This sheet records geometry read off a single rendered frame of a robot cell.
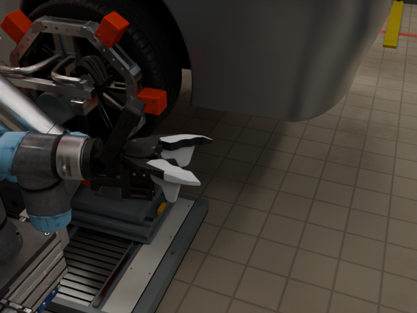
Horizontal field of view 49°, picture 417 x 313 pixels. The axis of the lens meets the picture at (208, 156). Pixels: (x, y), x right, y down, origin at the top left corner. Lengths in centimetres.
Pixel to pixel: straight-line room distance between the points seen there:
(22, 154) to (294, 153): 236
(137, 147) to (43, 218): 23
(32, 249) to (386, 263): 167
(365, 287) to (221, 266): 65
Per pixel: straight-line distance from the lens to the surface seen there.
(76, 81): 158
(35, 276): 135
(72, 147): 77
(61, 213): 88
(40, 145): 79
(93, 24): 173
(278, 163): 289
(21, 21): 192
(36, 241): 126
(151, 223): 220
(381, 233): 254
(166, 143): 78
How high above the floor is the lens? 166
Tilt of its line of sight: 35 degrees down
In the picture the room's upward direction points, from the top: straight up
